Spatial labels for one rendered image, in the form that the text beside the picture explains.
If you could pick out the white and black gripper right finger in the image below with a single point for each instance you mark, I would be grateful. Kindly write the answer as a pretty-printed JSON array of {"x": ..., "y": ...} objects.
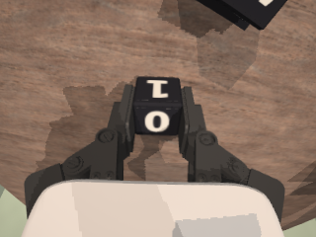
[{"x": 211, "y": 163}]

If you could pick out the black calendar cube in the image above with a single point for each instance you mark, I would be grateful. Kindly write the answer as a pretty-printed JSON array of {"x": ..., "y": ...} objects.
[
  {"x": 257, "y": 13},
  {"x": 157, "y": 105}
]

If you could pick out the black rectangular tray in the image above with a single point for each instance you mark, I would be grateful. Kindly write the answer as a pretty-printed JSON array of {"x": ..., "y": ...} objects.
[{"x": 222, "y": 11}]

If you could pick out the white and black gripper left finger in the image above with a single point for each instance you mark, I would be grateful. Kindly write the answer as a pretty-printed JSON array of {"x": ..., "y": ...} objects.
[{"x": 100, "y": 160}]

